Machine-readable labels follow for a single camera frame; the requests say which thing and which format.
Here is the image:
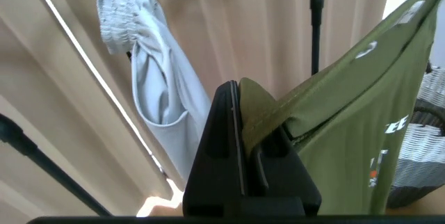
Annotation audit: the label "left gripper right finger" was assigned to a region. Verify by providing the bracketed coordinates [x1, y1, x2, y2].
[246, 126, 323, 217]

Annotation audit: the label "black clothes rack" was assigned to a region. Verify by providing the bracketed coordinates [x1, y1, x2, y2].
[0, 0, 325, 217]

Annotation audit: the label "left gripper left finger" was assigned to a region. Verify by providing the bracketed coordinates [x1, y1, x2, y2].
[182, 80, 248, 217]

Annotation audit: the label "green garment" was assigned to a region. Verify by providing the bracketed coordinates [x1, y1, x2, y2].
[238, 0, 445, 215]

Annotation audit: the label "white laundry basket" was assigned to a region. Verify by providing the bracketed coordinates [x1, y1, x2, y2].
[385, 58, 445, 209]

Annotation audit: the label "pale grey shorts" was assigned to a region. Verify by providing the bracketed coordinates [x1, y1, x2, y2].
[82, 0, 213, 183]

